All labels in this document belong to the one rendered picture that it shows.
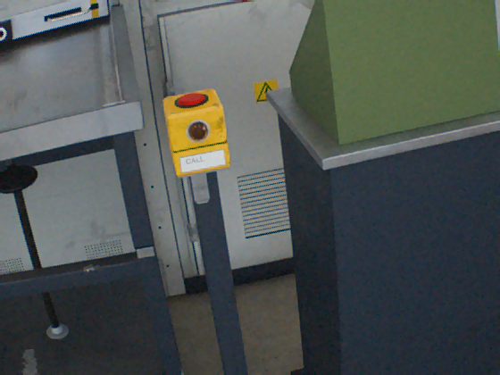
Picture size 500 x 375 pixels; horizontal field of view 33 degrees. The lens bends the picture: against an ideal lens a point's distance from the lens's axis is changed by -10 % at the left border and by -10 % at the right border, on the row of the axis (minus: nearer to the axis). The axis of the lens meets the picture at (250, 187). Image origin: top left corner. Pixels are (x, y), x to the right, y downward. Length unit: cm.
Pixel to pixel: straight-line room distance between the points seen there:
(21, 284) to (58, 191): 67
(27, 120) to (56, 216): 85
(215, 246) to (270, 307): 101
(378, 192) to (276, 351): 83
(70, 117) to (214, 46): 76
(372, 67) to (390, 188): 21
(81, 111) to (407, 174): 56
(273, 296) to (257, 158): 38
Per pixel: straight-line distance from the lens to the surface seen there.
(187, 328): 238
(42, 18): 203
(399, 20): 146
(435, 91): 153
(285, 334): 231
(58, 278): 169
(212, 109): 129
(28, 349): 212
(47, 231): 239
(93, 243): 241
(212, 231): 140
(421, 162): 153
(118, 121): 153
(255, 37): 222
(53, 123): 153
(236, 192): 236
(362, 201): 152
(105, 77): 165
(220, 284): 145
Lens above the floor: 139
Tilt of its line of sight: 28 degrees down
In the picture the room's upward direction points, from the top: 7 degrees counter-clockwise
